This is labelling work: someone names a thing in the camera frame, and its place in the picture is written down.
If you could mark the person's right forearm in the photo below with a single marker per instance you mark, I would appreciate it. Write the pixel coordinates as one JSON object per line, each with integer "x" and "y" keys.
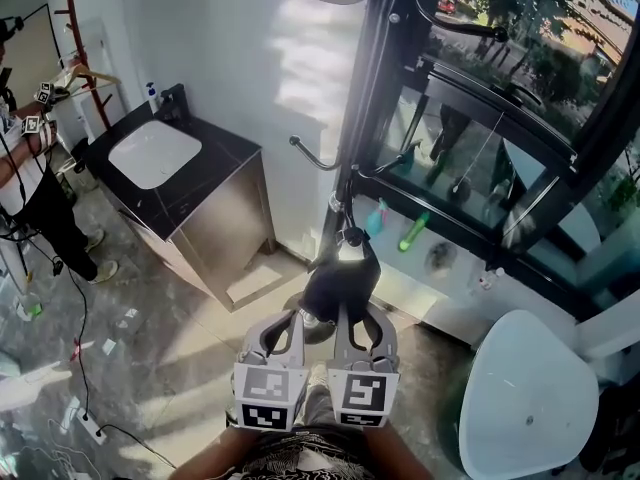
{"x": 400, "y": 455}

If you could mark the black cloth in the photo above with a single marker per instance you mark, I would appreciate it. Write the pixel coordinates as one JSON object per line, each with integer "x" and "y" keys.
{"x": 345, "y": 280}

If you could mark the teal spray bottle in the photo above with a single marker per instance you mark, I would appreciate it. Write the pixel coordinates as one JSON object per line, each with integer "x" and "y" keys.
{"x": 377, "y": 220}

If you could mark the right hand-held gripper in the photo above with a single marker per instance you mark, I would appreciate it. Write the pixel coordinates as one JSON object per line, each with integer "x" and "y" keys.
{"x": 362, "y": 393}

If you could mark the black metal coat rack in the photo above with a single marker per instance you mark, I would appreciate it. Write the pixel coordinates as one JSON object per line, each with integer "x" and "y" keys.
{"x": 370, "y": 68}

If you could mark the black window frame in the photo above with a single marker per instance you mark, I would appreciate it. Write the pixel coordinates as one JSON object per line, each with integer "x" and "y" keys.
{"x": 500, "y": 105}

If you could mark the white soap dispenser bottle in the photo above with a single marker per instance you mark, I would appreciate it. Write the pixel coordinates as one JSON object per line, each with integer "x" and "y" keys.
{"x": 152, "y": 98}

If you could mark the person's left forearm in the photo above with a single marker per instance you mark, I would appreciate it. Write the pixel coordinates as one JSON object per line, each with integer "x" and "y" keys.
{"x": 215, "y": 460}

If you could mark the white bathtub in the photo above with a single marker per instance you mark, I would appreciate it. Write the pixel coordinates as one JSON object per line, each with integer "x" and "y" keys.
{"x": 525, "y": 393}

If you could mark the white sink basin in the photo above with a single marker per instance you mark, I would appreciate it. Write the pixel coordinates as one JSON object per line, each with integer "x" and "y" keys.
{"x": 155, "y": 153}

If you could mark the dark-topped vanity cabinet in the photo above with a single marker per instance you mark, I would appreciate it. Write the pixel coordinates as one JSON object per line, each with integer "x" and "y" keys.
{"x": 215, "y": 228}

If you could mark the green bottle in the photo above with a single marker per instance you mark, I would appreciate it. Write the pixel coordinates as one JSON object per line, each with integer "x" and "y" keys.
{"x": 412, "y": 233}

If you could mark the white power strip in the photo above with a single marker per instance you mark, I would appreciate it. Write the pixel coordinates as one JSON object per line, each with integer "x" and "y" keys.
{"x": 91, "y": 425}

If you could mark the grey round sponge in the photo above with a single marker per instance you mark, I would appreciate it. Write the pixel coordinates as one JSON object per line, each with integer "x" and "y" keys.
{"x": 441, "y": 257}

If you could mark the black faucet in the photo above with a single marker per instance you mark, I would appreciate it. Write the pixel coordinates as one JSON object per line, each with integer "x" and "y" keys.
{"x": 175, "y": 103}

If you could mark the clear plastic water bottle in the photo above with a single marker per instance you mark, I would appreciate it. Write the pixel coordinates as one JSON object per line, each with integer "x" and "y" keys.
{"x": 492, "y": 278}

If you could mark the person's grey trouser leg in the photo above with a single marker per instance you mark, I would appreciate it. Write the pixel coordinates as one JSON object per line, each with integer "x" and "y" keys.
{"x": 320, "y": 405}

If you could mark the person's patterned shirt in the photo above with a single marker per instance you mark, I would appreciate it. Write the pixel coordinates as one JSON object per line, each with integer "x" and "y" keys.
{"x": 310, "y": 455}

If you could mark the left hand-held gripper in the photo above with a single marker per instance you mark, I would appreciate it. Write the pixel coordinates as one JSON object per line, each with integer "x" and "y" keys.
{"x": 265, "y": 390}

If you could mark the person's light shoe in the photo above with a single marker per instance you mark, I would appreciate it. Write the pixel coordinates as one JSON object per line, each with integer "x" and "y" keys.
{"x": 318, "y": 375}

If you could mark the wooden clothes hanger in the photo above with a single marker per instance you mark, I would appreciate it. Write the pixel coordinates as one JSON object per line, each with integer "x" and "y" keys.
{"x": 92, "y": 74}

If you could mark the red wooden coat rack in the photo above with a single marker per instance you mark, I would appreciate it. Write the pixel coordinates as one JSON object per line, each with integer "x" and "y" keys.
{"x": 82, "y": 53}

